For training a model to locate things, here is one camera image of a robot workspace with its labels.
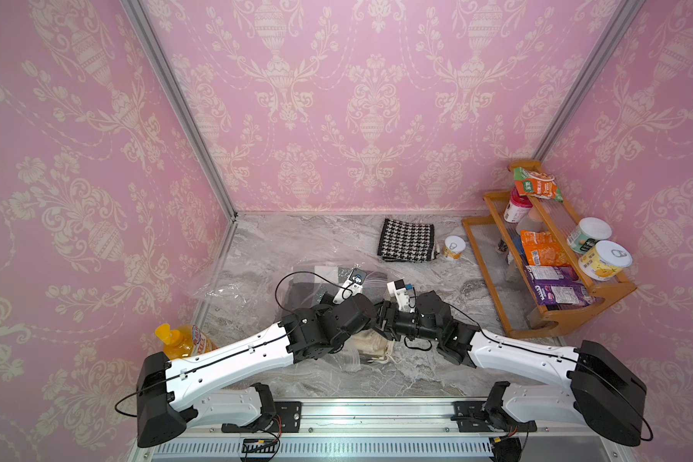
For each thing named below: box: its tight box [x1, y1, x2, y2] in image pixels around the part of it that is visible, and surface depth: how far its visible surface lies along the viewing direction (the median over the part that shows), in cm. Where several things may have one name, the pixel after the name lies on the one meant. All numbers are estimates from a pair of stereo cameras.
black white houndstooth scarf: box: [377, 217, 440, 263], surface depth 108 cm
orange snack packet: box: [519, 230, 570, 266], surface depth 89 cm
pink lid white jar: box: [503, 185, 534, 224], surface depth 94 cm
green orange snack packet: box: [513, 166, 565, 203], surface depth 87 cm
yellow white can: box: [578, 240, 634, 282], surface depth 67 cm
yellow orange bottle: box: [154, 323, 218, 360], surface depth 68 cm
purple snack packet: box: [524, 264, 596, 311], surface depth 81 cm
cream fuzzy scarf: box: [346, 328, 396, 364], surface depth 79 cm
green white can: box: [566, 217, 614, 255], surface depth 71 cm
